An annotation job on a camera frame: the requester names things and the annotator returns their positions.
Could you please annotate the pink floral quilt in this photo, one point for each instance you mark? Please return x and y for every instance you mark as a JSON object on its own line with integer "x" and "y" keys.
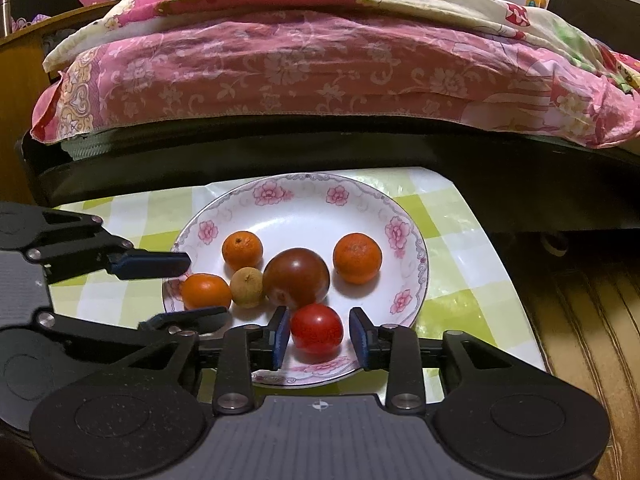
{"x": 300, "y": 60}

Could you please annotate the dark headboard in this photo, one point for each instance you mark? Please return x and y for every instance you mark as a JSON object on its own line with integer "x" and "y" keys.
{"x": 595, "y": 15}

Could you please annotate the small orange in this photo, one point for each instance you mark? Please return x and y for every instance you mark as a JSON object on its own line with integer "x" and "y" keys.
{"x": 202, "y": 291}
{"x": 357, "y": 258}
{"x": 242, "y": 250}

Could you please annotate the small red tomato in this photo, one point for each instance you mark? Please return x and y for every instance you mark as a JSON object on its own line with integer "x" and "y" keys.
{"x": 316, "y": 326}

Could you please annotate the large dark red tomato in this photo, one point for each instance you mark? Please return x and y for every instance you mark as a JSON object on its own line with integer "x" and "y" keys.
{"x": 296, "y": 277}

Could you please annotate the yellow box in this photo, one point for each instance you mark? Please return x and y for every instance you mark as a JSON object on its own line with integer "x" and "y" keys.
{"x": 536, "y": 1}

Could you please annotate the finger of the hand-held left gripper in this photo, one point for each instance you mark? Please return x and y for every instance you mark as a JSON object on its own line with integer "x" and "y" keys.
{"x": 150, "y": 264}
{"x": 190, "y": 317}

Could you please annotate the wooden furniture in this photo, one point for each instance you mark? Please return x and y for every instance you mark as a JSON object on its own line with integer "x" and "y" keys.
{"x": 20, "y": 85}

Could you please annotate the white mattress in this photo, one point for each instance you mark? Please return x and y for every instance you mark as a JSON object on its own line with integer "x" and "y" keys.
{"x": 87, "y": 146}

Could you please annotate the dark bed frame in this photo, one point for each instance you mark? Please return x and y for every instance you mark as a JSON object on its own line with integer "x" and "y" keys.
{"x": 350, "y": 155}

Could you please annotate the slipper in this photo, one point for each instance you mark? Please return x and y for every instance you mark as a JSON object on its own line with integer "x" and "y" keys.
{"x": 555, "y": 243}

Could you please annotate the white floral plate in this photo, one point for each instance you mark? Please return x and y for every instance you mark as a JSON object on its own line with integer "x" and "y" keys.
{"x": 310, "y": 215}

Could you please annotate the green checkered tablecloth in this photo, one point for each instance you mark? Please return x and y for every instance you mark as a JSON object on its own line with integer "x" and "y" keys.
{"x": 450, "y": 270}

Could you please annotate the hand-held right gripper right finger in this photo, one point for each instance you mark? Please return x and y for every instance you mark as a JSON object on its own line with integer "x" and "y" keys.
{"x": 358, "y": 339}

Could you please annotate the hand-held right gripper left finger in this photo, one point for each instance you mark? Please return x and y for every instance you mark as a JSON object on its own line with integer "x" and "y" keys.
{"x": 280, "y": 337}

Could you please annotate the brown longan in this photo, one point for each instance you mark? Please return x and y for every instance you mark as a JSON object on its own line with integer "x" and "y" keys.
{"x": 247, "y": 287}

